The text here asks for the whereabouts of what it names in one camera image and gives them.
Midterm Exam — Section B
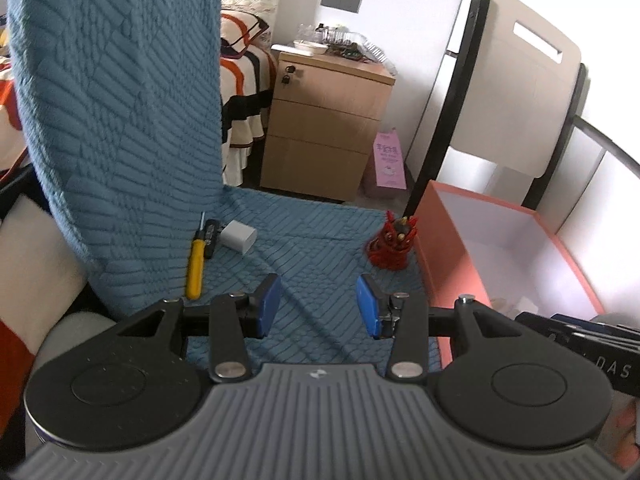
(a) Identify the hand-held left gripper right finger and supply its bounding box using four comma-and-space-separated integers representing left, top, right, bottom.
355, 274, 523, 385

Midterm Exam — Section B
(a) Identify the yellow screwdriver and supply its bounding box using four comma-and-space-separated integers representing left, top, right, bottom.
185, 211, 208, 301

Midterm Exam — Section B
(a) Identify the dark metal rail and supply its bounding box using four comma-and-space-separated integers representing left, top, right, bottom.
572, 115, 640, 181

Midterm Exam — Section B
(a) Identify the black lighter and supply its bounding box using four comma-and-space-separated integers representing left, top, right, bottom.
204, 219, 222, 259

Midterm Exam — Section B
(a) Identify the pink cardboard box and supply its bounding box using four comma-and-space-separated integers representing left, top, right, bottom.
414, 180, 606, 361

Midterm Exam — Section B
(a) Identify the white folding chair black frame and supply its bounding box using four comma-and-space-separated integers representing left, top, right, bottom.
402, 0, 588, 218

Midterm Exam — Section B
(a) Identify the red lion figurine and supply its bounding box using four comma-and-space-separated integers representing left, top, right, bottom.
369, 211, 418, 272

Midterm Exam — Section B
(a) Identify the wooden nightstand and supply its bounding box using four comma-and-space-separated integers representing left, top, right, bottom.
260, 44, 397, 204

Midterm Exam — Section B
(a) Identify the pink paper bag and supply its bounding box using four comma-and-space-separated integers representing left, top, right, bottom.
364, 128, 408, 198

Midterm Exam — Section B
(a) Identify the blue textured blanket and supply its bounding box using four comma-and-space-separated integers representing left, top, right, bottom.
7, 0, 443, 376

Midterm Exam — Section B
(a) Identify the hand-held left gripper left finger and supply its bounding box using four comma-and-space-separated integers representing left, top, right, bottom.
116, 274, 282, 382

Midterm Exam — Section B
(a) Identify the clear plastic containers clutter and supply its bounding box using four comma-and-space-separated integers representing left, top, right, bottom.
300, 22, 397, 75

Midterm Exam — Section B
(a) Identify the orange black striped bedspread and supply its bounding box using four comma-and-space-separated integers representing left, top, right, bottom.
0, 10, 278, 186

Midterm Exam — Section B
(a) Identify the white bowl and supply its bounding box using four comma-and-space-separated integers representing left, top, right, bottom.
292, 39, 329, 56

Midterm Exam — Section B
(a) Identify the person's right hand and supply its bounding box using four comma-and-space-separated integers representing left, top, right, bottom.
614, 400, 640, 456

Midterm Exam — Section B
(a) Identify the white charger plug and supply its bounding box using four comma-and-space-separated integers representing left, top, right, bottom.
220, 221, 258, 253

